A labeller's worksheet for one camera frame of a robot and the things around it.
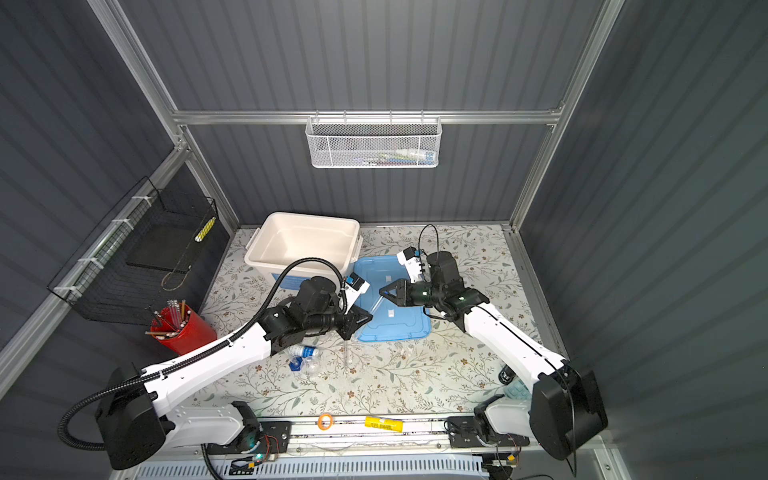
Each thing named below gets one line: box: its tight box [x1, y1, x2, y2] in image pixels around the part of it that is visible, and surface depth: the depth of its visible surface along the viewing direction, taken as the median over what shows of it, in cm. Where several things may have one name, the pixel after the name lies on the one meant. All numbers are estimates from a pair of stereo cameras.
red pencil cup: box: [150, 300, 217, 355], surface depth 82 cm
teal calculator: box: [504, 378, 532, 401], surface depth 82 cm
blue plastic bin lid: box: [352, 255, 432, 342], surface depth 93 cm
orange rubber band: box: [317, 412, 334, 431], surface depth 78 cm
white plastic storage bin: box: [244, 212, 364, 290], surface depth 104 cm
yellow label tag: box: [364, 416, 404, 433], surface depth 76 cm
